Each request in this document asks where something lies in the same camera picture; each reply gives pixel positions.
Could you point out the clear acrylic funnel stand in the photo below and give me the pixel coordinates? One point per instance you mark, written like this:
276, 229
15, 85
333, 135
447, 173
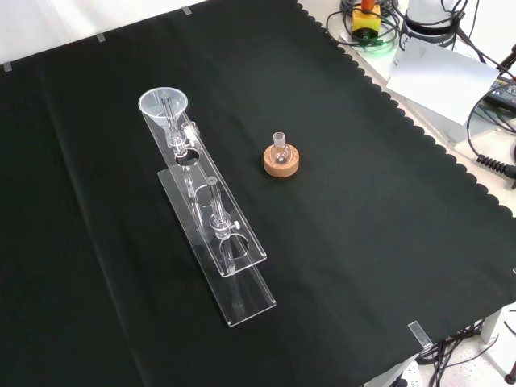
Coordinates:
210, 182

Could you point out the clear plastic funnel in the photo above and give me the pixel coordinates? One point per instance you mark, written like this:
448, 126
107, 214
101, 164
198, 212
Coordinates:
153, 111

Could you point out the small round-bottom glass flask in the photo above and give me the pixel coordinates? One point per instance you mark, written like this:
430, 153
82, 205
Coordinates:
278, 139

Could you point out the black bench cloth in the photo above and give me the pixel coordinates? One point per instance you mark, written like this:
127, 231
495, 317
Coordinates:
363, 209

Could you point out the clear tape strip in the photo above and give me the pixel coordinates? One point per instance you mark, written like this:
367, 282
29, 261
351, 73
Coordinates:
8, 66
187, 10
101, 38

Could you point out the yellow stop button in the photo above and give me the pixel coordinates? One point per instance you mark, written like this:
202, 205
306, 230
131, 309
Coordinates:
365, 18

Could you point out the pale board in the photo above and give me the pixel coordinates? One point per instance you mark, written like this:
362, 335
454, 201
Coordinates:
435, 76

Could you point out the white power strip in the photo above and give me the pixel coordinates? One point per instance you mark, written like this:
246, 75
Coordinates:
409, 375

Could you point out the black power adapter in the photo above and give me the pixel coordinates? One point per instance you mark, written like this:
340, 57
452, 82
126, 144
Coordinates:
504, 95

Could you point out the white bench leg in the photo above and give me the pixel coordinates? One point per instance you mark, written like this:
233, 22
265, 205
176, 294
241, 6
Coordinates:
492, 324

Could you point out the black tripod leg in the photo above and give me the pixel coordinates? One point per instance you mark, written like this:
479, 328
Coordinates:
507, 60

